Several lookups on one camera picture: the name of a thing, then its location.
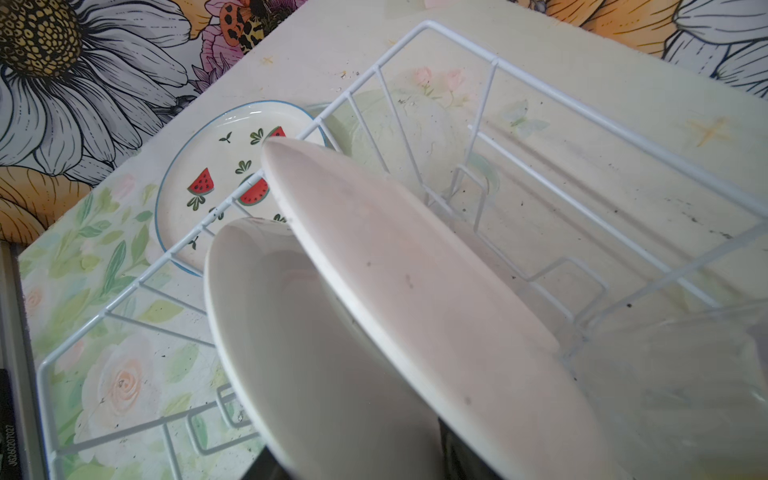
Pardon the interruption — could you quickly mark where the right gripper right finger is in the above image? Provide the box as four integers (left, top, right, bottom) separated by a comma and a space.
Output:
439, 419, 498, 480

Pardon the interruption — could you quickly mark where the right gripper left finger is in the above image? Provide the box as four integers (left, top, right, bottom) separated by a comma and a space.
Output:
242, 458, 291, 480

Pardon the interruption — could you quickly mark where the red green rimmed plate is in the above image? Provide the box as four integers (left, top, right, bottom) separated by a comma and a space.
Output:
204, 218, 444, 479
261, 137, 620, 479

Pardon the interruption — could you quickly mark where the clear glass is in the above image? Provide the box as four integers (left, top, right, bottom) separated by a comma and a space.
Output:
567, 300, 767, 479

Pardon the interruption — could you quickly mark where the white wire dish rack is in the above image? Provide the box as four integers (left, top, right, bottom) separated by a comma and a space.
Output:
25, 50, 767, 479

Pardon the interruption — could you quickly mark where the watermelon pattern plate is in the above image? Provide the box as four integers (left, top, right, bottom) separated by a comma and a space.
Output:
155, 101, 313, 276

